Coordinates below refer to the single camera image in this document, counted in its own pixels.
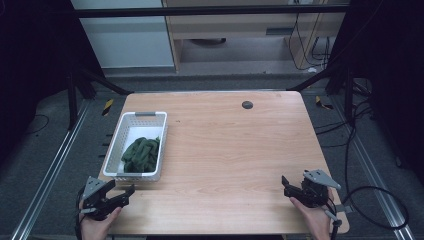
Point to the black horizontal frame bar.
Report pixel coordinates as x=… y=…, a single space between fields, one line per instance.
x=206 y=11

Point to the white cabinet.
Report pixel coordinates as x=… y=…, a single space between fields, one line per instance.
x=126 y=40

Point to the dark green cloth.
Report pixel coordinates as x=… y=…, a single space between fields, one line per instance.
x=141 y=155

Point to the black metal frame stand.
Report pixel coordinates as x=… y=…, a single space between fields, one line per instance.
x=348 y=93
x=71 y=100

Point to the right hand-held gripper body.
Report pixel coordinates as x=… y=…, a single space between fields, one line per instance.
x=315 y=193

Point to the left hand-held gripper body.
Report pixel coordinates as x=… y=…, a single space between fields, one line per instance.
x=96 y=206

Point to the white perforated plastic basket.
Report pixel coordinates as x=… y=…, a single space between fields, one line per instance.
x=115 y=156

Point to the grey round table grommet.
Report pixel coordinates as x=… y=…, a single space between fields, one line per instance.
x=247 y=105

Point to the light wooden desk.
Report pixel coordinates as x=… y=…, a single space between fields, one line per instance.
x=230 y=30

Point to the person's right hand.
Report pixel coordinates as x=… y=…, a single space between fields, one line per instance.
x=316 y=221

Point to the yellow black striped floor tape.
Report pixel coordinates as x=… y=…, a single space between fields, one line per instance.
x=107 y=107
x=322 y=103

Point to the person's left hand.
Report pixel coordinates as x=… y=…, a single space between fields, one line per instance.
x=95 y=230

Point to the aluminium floor rail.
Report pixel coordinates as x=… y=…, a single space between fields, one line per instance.
x=50 y=173
x=370 y=173

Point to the black curtain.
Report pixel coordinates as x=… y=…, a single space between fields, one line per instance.
x=390 y=66
x=33 y=66

